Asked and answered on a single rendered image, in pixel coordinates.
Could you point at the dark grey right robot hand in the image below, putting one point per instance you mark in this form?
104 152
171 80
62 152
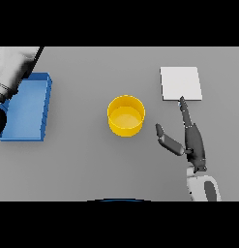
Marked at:
194 142

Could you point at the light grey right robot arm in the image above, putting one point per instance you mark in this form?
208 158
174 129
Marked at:
196 187

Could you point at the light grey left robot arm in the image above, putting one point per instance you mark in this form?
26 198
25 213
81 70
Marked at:
11 64

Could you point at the pale square measuring scale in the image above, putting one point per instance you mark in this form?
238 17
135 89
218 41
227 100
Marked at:
180 83

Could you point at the yellow bowl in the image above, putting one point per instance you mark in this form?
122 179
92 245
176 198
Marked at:
125 119

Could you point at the blue tray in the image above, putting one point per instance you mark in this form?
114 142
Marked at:
25 106

